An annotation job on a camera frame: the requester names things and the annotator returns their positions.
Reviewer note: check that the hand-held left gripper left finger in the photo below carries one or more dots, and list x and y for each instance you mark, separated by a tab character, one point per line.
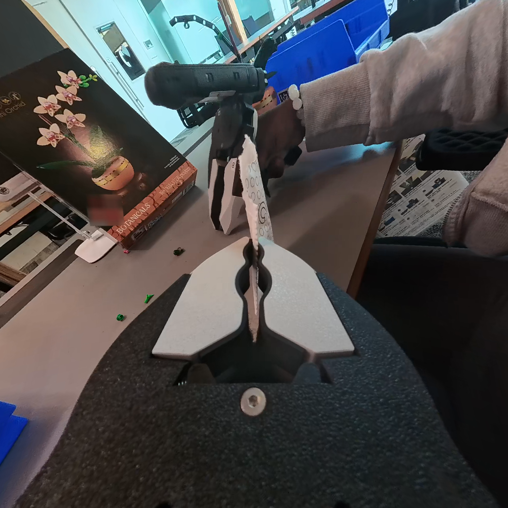
206	309

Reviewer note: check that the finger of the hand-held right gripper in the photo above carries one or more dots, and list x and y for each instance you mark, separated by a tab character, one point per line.
214	194
232	206

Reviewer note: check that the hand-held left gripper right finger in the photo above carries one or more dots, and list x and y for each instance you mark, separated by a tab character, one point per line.
301	309

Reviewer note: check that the white paper bag circle print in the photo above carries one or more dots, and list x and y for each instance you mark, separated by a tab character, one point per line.
258	198

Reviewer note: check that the person's right forearm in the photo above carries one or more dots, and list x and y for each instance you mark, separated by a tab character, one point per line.
397	87

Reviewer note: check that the grey desk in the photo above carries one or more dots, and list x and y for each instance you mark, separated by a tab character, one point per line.
317	206

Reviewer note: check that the background office desk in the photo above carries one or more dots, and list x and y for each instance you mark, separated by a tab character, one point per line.
270	27

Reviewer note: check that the person's right hand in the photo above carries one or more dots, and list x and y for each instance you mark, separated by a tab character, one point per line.
281	127

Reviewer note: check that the black office chair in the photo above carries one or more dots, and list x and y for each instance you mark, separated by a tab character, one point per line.
265	51

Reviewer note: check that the door with glass window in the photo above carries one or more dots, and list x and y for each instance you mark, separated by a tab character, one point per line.
123	51

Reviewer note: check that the blue plastic bin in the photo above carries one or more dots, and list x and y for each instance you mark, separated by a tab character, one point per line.
369	20
10	428
313	59

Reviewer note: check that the person's dark pants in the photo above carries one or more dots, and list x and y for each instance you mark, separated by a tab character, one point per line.
436	317

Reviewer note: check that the dark orchid picture box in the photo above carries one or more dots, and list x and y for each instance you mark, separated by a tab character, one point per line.
79	158

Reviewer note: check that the printed paper sheet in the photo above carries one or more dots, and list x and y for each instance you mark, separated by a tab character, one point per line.
420	198

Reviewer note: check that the dark board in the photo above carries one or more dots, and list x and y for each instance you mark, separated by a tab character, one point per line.
23	35

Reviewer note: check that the person's beige sweater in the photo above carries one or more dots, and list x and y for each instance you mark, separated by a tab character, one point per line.
484	214

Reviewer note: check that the black chair armrest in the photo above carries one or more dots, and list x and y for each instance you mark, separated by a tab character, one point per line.
460	147

